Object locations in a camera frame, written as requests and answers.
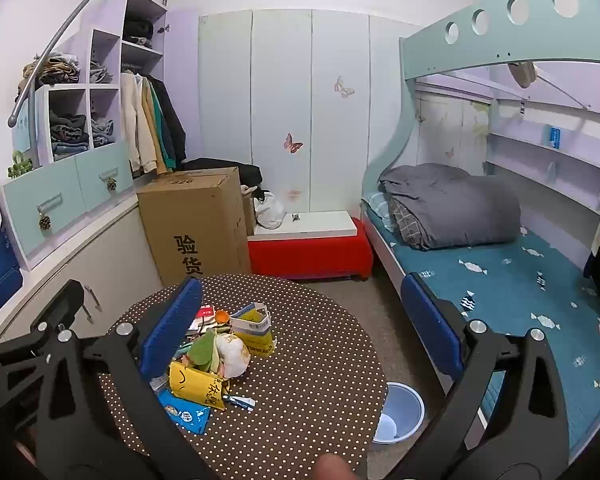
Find yellow carton box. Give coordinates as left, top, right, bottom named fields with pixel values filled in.
left=229, top=302, right=277, bottom=357

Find person's right hand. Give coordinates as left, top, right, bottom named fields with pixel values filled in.
left=314, top=454, right=356, bottom=480

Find grey quilt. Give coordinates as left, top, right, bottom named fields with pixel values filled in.
left=378, top=163, right=522, bottom=251

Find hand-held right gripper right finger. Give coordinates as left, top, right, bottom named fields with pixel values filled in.
left=395, top=272, right=571, bottom=480

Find white board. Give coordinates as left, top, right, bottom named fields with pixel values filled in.
left=247, top=211, right=358, bottom=241

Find grey metal handrail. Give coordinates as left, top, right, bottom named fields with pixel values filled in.
left=7, top=0, right=176, bottom=128

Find turquoise drawer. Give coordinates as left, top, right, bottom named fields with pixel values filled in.
left=75, top=142, right=133, bottom=211
left=2, top=160, right=86, bottom=256

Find small white blue wrapper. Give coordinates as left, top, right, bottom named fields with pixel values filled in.
left=222, top=394, right=257, bottom=413

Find blue white waste bin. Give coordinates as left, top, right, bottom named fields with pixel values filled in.
left=371, top=381, right=426, bottom=444

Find black coat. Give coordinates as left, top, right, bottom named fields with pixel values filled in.
left=155, top=76, right=187, bottom=163

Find yellow wrapper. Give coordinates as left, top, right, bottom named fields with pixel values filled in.
left=168, top=361, right=231, bottom=411

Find brown polka-dot tablecloth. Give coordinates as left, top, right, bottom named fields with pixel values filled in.
left=97, top=274, right=388, bottom=480

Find teal plaid pillow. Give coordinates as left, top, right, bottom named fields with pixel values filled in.
left=367, top=192, right=396, bottom=233

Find beige hanging object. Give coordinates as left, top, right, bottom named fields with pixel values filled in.
left=509, top=61, right=538, bottom=86

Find white low cabinet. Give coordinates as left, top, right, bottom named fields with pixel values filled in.
left=0, top=192, right=176, bottom=348

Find lavender shelf unit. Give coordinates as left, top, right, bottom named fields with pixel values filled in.
left=10, top=0, right=171, bottom=171

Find black clothes heap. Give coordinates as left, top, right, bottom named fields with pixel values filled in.
left=181, top=157, right=263, bottom=191

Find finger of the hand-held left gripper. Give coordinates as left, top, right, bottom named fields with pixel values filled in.
left=0, top=280, right=86, bottom=349

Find cream jacket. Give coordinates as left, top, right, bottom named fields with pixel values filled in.
left=120, top=71, right=157, bottom=176

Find black folded clothes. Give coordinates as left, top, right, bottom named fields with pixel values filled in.
left=122, top=19, right=155, bottom=48

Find yellow garment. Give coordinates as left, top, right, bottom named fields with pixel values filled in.
left=142, top=77, right=168, bottom=173

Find grey folded clothes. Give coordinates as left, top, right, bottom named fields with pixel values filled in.
left=89, top=60, right=113, bottom=84

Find lavender cabinet door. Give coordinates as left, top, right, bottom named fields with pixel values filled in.
left=162, top=8, right=201, bottom=163

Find lavender bed wall shelf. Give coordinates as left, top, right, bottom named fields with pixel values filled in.
left=485, top=100, right=600, bottom=211

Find red bench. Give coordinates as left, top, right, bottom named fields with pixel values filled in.
left=247, top=220, right=374, bottom=281

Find dark folded clothes pile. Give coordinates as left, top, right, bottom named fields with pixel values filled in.
left=49, top=110, right=91, bottom=162

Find red white packet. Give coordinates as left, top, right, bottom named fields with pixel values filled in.
left=189, top=304, right=216, bottom=333

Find white wardrobe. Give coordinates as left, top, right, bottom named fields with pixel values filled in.
left=197, top=8, right=421, bottom=213

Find green wrapper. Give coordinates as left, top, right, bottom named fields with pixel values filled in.
left=186, top=330, right=222, bottom=370

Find turquoise bunk bed frame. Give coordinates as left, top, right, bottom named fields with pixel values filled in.
left=360, top=0, right=600, bottom=461

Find large cardboard box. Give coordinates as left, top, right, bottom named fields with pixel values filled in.
left=136, top=166, right=253, bottom=287

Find white plastic bag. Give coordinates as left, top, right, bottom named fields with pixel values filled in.
left=252, top=191, right=287, bottom=230

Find green garment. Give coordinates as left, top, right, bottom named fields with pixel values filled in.
left=152, top=80, right=177, bottom=170

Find grey-blue folded clothes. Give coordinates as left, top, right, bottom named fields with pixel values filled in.
left=91, top=119, right=116, bottom=149

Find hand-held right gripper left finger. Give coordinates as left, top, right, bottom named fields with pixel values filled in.
left=30, top=277, right=206, bottom=480

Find tan folded clothes pile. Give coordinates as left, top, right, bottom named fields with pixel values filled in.
left=15, top=55, right=81, bottom=103

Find white plush toy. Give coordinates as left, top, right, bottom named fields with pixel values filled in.
left=214, top=334, right=252, bottom=379

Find blue candy-print bedsheet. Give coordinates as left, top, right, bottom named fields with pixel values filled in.
left=362, top=195, right=600, bottom=446

